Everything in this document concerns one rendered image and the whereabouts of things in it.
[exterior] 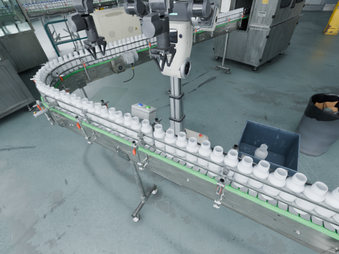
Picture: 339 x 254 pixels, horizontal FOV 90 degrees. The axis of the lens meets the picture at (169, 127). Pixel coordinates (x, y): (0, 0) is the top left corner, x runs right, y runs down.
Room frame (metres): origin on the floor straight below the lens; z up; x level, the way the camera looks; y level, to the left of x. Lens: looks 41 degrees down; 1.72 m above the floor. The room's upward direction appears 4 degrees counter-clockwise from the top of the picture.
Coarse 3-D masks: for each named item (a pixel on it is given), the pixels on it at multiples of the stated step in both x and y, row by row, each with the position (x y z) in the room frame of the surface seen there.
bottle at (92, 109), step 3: (87, 102) 0.92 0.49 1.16; (90, 102) 0.93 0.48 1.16; (90, 105) 0.90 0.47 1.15; (93, 105) 0.91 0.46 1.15; (90, 108) 0.89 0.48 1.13; (93, 108) 0.90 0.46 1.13; (90, 111) 0.88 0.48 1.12; (93, 111) 0.89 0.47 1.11; (90, 114) 0.89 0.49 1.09; (93, 117) 0.88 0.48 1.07; (96, 117) 0.89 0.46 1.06; (96, 120) 0.88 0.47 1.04; (96, 123) 0.88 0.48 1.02
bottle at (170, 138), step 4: (168, 132) 0.61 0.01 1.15; (172, 132) 0.61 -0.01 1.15; (168, 136) 0.58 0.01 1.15; (172, 136) 0.58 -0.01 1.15; (164, 140) 0.59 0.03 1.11; (168, 140) 0.58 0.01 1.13; (172, 140) 0.58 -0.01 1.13; (172, 144) 0.57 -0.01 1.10; (168, 148) 0.57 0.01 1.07; (172, 148) 0.57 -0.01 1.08; (172, 152) 0.57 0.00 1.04; (168, 156) 0.57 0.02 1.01; (172, 156) 0.57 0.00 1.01
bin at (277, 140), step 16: (256, 128) 0.85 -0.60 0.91; (272, 128) 0.80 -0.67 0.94; (240, 144) 0.86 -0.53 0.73; (256, 144) 0.82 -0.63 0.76; (272, 144) 0.77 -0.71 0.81; (288, 144) 0.73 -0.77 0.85; (240, 160) 0.61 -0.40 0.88; (256, 160) 0.57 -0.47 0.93; (272, 160) 0.69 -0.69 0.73; (288, 160) 0.64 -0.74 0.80
